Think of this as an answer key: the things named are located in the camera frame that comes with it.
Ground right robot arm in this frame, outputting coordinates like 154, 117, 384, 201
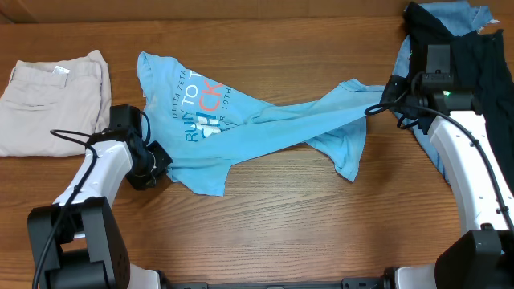
374, 43, 513, 288

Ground black garment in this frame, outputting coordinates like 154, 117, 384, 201
394, 1, 513, 189

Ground folded beige trousers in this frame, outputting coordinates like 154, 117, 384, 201
1, 50, 112, 157

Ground blue denim garment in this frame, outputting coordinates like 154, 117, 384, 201
391, 0, 501, 184

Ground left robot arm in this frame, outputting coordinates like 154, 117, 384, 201
27, 104, 173, 289

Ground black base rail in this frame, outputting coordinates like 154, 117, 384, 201
161, 277, 394, 289

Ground light blue printed t-shirt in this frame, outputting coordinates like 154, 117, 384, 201
137, 52, 384, 197

